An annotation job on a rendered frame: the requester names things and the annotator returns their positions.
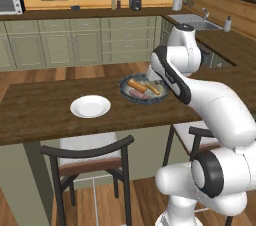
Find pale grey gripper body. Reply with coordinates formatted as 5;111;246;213
146;65;162;83

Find orange bun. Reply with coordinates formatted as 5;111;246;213
127;78;148;94
145;83;162;96

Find pink sausage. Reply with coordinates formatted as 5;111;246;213
129;89;150;100

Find dark grey bowl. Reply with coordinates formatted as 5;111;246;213
118;73;171;106

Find white round plate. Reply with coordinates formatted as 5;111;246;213
70;94;112;119

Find steel sink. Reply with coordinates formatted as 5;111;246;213
167;13;223;32

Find dark wooden chair white cushion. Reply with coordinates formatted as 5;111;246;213
40;132;135;226
162;121;235;226

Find black toaster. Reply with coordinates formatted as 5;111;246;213
129;0;143;12

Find white paper towel roll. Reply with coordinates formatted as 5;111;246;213
171;0;185;12

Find green lower cupboard run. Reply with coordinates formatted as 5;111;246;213
0;15;164;72

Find silver tap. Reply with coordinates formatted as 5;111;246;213
201;7;211;21

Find white soap dispenser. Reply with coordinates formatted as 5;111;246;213
223;15;233;33

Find silver toaster oven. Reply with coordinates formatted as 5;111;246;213
0;0;27;16

